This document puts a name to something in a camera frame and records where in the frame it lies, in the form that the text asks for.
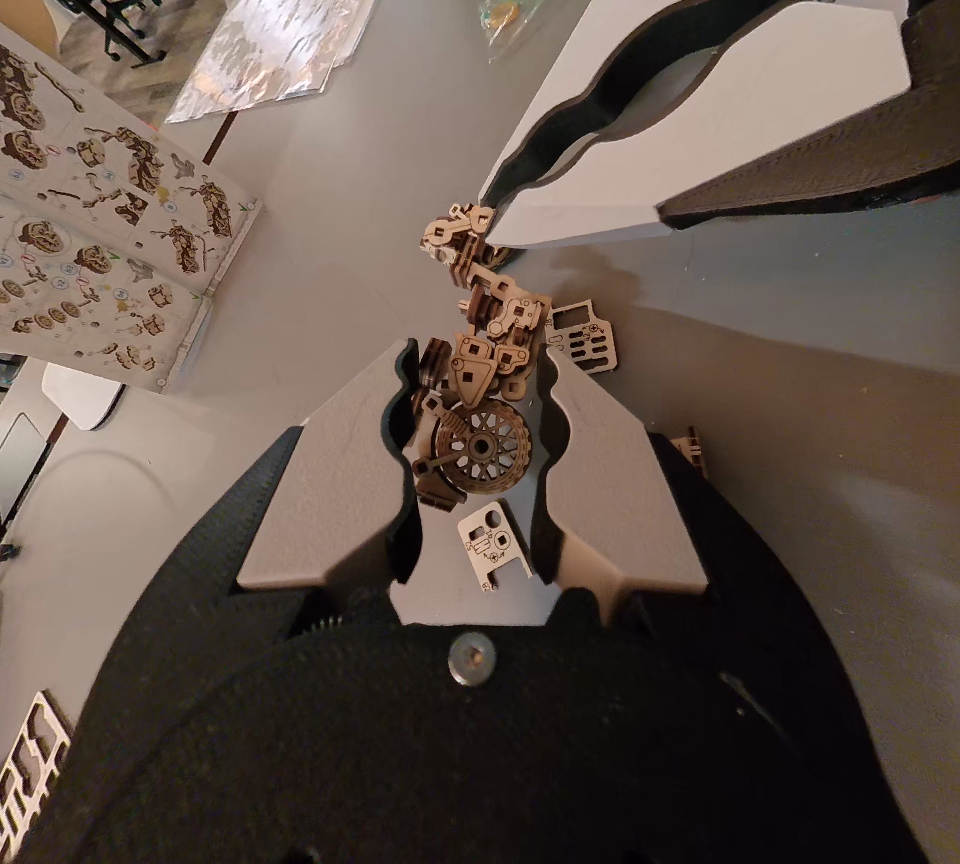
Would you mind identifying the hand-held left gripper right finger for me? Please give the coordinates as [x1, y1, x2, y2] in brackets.
[531, 346, 710, 626]

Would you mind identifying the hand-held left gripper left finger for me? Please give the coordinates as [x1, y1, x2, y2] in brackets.
[234, 337, 426, 592]

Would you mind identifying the wooden motorbike body assembly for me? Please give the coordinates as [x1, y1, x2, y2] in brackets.
[408, 202, 556, 514]

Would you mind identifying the grey desk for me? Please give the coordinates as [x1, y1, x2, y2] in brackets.
[0, 0, 960, 864]

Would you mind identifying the clear bag of small parts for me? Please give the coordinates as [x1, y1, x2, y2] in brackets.
[478, 0, 567, 64]

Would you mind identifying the small flat wooden piece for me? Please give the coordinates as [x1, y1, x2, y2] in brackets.
[457, 496, 537, 591]

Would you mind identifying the small slotted wooden piece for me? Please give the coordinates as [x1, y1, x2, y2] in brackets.
[546, 300, 622, 376]

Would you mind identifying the printed assembly instruction sheet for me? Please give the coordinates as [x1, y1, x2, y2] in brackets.
[0, 24, 265, 394]

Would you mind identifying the white plastic packaging bag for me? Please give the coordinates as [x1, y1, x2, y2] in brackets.
[165, 0, 415, 124]

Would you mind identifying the wooden sheet with window cutout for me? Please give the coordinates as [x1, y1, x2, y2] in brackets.
[0, 690, 72, 850]

